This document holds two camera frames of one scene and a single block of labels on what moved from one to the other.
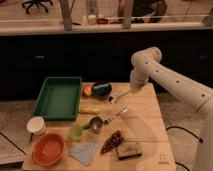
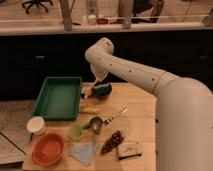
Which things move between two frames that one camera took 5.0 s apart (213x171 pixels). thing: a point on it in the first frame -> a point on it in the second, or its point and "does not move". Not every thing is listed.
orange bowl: x=48 y=149 does not move
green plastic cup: x=76 y=131 does not move
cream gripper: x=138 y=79 -> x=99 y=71
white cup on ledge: x=92 y=19 does not move
